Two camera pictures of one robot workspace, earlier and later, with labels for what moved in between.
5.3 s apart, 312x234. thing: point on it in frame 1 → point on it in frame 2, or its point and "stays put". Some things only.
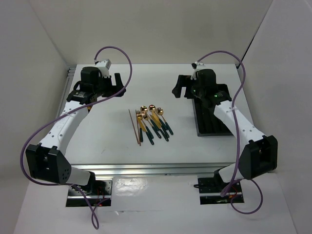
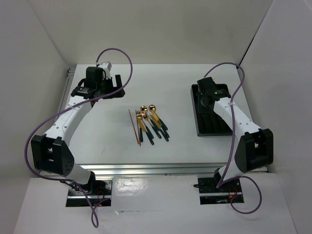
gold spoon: x=144 y=109 stays put
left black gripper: x=112 y=89 stays put
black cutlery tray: x=207 y=123 stays put
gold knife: x=152 y=121 → x=159 y=125
